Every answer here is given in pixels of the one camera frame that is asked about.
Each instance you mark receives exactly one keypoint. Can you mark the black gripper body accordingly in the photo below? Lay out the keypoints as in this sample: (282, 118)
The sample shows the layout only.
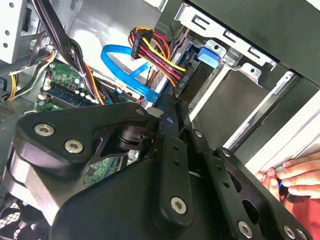
(120, 205)

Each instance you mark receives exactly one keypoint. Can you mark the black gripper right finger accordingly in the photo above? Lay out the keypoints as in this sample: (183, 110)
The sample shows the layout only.
(225, 180)

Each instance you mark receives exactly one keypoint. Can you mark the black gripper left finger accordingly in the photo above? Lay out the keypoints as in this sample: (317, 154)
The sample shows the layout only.
(75, 122)

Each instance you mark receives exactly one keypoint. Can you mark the hard disk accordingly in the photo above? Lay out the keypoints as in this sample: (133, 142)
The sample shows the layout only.
(208, 56)

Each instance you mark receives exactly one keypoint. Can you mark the person's hand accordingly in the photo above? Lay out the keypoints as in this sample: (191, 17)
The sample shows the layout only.
(305, 170)

